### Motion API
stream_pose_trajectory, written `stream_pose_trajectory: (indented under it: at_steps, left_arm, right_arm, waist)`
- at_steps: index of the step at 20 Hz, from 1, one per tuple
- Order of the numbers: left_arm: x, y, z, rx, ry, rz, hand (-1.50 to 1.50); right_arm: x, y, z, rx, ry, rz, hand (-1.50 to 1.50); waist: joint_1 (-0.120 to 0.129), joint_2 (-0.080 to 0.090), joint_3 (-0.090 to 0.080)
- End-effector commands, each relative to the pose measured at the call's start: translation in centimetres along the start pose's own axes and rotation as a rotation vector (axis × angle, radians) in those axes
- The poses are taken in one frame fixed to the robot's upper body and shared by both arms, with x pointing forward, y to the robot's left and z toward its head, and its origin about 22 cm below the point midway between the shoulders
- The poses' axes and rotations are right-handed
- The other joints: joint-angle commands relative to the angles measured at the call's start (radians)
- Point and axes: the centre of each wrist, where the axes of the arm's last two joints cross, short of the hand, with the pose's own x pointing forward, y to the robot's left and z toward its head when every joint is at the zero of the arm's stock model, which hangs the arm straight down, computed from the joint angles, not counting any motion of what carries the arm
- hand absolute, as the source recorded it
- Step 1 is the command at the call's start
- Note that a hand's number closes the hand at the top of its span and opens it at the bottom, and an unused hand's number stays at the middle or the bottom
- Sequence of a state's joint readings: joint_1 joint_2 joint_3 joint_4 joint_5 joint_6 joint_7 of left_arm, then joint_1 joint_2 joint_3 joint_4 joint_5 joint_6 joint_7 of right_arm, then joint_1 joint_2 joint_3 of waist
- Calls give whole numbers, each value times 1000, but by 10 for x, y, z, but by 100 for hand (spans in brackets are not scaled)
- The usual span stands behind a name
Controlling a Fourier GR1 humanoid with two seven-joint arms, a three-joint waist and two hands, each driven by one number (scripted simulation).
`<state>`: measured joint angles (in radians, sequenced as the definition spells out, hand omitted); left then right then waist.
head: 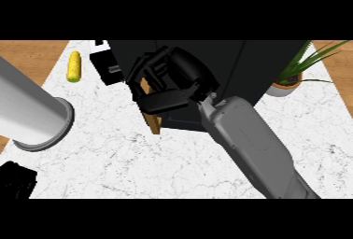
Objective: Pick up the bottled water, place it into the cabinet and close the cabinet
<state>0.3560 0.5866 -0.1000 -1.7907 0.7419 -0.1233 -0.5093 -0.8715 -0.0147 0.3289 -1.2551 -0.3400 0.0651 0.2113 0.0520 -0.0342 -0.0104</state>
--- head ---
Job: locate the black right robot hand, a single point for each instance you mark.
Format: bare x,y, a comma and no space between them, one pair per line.
184,71

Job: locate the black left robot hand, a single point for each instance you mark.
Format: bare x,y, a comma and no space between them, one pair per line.
17,182

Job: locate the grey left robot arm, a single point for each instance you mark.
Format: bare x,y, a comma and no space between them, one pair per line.
27,112

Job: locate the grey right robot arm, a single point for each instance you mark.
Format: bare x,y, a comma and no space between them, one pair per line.
250,143

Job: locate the black box appliance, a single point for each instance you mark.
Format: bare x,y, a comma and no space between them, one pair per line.
107,67

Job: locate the yellow corn cob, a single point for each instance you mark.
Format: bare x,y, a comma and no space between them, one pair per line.
75,67

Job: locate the green potted plant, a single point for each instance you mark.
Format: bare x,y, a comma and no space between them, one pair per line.
295,68

